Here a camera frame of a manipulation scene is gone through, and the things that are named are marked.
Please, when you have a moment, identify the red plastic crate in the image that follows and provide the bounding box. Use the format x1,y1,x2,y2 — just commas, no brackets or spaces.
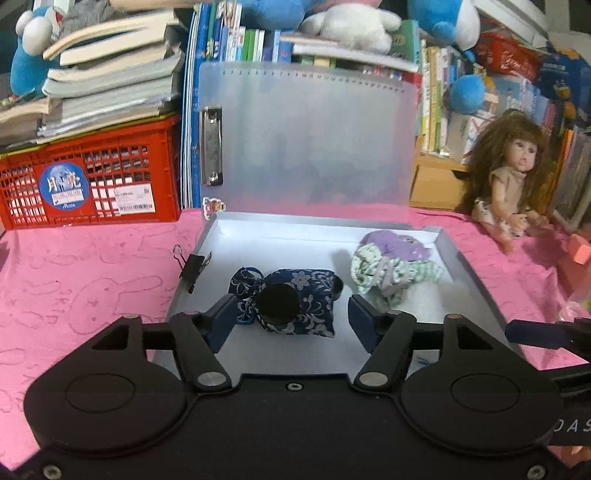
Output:
0,113,182,230

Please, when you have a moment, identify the blue white plush toy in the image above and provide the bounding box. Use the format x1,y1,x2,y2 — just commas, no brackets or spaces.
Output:
406,0,485,114

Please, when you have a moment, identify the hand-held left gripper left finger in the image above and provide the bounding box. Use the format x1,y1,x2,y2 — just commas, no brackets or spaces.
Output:
90,294,238,393

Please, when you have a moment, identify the brown-haired doll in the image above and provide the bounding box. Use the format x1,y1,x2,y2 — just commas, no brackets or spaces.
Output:
457,111,552,254

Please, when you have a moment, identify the row of standing books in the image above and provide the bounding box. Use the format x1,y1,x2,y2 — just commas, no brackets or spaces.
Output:
182,2,591,232

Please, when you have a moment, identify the grey cloth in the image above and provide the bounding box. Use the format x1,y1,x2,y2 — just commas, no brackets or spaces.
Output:
60,0,116,21

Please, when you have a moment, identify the blue alien plush toy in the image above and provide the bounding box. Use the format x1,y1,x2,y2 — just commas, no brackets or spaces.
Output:
240,0,324,28

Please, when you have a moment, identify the blue cat plush toy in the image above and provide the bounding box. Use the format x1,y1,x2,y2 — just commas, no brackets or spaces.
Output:
10,4,63,95

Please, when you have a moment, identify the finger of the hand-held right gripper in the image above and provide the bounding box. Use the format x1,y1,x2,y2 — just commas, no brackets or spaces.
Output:
505,320,575,348

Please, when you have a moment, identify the wooden drawer box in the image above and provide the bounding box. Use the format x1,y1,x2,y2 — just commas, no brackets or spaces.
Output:
409,150,476,210

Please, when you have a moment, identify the black binder clip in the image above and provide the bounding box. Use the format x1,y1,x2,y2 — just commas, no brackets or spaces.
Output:
173,244,213,294

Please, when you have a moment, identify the white pink bunny plush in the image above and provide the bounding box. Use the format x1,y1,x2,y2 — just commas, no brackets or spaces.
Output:
300,2,402,54

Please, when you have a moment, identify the navy floral fabric pouch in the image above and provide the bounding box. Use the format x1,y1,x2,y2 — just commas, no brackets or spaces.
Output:
228,267,337,339

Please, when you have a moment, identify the mint green cloth toy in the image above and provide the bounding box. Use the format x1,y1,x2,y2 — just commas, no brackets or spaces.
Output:
350,244,446,308

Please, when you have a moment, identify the purple plush toy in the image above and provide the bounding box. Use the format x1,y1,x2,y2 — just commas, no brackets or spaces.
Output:
360,231,430,264

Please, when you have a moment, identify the stack of books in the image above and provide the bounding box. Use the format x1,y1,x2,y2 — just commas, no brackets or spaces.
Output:
0,9,185,153

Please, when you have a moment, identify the pink bunny print blanket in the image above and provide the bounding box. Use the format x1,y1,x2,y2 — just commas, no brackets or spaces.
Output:
0,205,591,474

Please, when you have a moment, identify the red plastic basket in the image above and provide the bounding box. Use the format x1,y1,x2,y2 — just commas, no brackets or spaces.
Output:
475,32,541,81

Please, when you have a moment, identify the black round lid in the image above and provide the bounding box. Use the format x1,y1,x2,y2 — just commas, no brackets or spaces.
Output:
255,284,301,325

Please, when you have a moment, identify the white cardboard box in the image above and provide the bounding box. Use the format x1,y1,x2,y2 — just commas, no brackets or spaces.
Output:
152,210,532,374

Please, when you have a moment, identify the blue cartoon print box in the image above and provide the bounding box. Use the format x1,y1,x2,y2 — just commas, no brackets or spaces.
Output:
538,46,591,121

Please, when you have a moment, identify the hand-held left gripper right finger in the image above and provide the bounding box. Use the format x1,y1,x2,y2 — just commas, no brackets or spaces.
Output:
348,295,497,393

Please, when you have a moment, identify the translucent plastic clipboard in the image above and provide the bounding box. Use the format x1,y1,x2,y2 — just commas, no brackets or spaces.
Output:
198,62,419,215

